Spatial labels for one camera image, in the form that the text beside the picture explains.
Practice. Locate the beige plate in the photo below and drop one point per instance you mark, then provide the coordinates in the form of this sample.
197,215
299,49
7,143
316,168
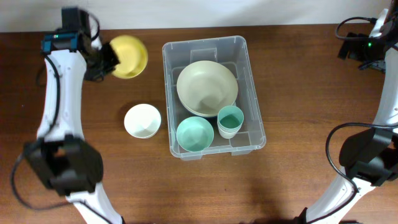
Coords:
206,87

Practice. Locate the white bowl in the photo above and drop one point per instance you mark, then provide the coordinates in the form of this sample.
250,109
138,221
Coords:
142,121

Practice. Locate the cream cup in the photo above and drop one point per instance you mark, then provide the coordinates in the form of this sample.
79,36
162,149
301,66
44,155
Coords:
227,135

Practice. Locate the mint green cup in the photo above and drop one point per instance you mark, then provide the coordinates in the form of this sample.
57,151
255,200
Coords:
230,117

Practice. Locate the grey cup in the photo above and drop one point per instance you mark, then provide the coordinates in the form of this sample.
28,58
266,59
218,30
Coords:
229,130

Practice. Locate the clear plastic storage bin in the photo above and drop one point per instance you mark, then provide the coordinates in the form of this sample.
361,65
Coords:
231,52

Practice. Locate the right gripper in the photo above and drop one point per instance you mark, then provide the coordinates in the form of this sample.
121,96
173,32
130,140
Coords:
355,53

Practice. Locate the mint green bowl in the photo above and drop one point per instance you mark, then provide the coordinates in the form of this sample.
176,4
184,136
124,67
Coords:
194,134

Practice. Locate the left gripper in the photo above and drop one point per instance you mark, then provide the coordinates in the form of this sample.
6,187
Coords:
112,63

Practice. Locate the yellow bowl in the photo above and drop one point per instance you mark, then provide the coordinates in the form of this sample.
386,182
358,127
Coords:
132,55

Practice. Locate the cream plate front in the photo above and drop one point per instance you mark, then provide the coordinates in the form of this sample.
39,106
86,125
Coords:
234,104

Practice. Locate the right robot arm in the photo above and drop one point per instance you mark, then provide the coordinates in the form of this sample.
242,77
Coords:
369,158

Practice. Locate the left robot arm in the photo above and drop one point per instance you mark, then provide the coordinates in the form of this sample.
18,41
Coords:
60,156

